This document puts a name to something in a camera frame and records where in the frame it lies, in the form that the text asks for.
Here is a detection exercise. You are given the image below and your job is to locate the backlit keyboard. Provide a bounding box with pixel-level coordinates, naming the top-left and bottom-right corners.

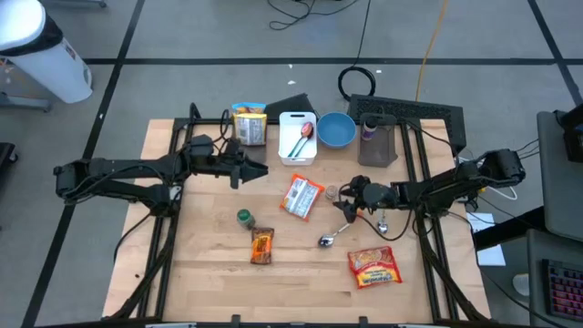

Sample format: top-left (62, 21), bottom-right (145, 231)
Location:
top-left (540, 258), bottom-right (583, 323)

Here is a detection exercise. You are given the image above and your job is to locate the grey desk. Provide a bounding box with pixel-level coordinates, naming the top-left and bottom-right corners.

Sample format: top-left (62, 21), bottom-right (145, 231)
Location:
top-left (536, 108), bottom-right (583, 242)

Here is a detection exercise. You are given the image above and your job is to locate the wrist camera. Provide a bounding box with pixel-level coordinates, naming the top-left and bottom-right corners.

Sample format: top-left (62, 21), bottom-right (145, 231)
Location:
top-left (348, 175), bottom-right (371, 194)
top-left (189, 134), bottom-right (215, 159)

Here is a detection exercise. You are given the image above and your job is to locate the metal floor stand base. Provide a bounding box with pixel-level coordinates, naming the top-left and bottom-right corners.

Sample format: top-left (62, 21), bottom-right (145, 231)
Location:
top-left (0, 58), bottom-right (52, 113)

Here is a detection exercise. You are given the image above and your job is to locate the orange taco mix pouch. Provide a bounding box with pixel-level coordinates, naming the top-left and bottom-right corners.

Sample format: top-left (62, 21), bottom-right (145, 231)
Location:
top-left (249, 226), bottom-right (276, 266)

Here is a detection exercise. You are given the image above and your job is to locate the black triangular panel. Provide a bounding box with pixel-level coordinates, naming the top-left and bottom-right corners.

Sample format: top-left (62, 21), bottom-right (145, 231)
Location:
top-left (262, 93), bottom-right (318, 120)

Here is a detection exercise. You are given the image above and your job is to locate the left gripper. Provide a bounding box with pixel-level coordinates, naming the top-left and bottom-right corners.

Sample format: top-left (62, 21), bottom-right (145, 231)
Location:
top-left (215, 139), bottom-right (271, 190)

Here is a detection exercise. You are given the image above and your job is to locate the black caster wheel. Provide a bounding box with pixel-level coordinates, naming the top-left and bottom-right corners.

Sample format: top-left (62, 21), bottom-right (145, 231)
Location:
top-left (0, 142), bottom-right (18, 166)

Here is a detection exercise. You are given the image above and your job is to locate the loose black floor cable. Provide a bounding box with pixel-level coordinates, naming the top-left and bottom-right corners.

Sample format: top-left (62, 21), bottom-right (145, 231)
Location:
top-left (266, 0), bottom-right (362, 32)

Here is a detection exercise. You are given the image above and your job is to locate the orange ramen packet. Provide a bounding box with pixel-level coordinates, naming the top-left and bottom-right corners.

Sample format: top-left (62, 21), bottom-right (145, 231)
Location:
top-left (279, 173), bottom-right (326, 222)

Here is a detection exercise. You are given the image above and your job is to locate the white paper sheet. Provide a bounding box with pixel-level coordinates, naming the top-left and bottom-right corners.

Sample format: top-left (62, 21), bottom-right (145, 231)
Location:
top-left (465, 211), bottom-right (507, 268)

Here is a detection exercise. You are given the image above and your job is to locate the white plastic bin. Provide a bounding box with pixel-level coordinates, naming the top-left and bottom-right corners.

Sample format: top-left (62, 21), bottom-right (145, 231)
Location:
top-left (278, 111), bottom-right (319, 167)

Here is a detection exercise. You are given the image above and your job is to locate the grey plastic bin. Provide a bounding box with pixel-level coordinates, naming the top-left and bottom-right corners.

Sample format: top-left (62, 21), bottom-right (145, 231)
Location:
top-left (357, 112), bottom-right (400, 169)
top-left (230, 111), bottom-right (271, 168)

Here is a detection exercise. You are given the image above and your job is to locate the coiled black cable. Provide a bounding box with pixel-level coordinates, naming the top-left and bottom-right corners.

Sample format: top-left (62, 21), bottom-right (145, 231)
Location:
top-left (337, 0), bottom-right (377, 102)

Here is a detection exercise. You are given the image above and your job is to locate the white trash can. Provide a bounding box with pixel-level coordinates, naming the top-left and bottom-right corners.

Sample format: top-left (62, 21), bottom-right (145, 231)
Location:
top-left (0, 0), bottom-right (94, 105)

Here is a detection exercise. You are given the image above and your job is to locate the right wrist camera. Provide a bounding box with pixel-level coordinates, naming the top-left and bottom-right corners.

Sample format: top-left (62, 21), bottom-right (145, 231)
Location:
top-left (348, 175), bottom-right (371, 194)

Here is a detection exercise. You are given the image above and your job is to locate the silver spoon with orange handle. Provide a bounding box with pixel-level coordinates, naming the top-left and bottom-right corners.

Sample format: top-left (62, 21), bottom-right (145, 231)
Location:
top-left (317, 212), bottom-right (361, 250)

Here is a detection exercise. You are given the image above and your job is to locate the black perforated panel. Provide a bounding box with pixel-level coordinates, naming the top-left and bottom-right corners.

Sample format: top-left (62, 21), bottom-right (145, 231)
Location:
top-left (346, 94), bottom-right (468, 159)

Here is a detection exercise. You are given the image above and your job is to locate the white cable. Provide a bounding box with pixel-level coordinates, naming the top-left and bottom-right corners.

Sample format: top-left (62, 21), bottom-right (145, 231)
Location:
top-left (494, 184), bottom-right (519, 202)

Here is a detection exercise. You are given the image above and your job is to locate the white round device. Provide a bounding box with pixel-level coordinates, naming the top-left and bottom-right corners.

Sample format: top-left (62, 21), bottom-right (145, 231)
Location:
top-left (512, 272), bottom-right (532, 297)

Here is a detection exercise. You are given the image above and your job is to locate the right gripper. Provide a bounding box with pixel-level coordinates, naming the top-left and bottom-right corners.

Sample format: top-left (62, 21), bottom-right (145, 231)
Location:
top-left (332, 181), bottom-right (366, 225)

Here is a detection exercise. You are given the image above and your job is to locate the blue bowl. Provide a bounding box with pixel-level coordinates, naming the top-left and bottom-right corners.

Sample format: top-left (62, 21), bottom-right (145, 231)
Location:
top-left (316, 111), bottom-right (358, 149)

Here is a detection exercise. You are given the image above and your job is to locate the black desk beam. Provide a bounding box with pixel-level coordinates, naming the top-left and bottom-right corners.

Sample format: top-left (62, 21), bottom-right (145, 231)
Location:
top-left (471, 205), bottom-right (547, 252)

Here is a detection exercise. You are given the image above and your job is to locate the pink spoon with teal handle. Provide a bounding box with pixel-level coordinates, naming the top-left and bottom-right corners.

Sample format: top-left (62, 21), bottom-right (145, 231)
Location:
top-left (293, 120), bottom-right (316, 159)

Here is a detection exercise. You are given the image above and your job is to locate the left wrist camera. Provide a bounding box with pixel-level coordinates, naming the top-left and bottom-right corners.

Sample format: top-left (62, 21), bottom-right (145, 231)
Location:
top-left (189, 134), bottom-right (215, 159)

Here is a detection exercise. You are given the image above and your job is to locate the yellow cable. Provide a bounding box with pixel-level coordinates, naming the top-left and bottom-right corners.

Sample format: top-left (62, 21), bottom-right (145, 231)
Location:
top-left (414, 0), bottom-right (451, 102)

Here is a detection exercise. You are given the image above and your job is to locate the green-lidded glass jar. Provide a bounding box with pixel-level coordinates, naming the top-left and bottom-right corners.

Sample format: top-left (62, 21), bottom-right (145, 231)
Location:
top-left (236, 208), bottom-right (256, 231)

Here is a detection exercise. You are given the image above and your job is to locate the red ramen packet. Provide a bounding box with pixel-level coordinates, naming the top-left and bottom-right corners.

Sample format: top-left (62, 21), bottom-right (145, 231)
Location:
top-left (347, 245), bottom-right (404, 290)

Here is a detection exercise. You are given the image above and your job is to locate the plain silver spoon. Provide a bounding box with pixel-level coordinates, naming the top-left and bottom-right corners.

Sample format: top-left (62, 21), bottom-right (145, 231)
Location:
top-left (376, 209), bottom-right (392, 235)

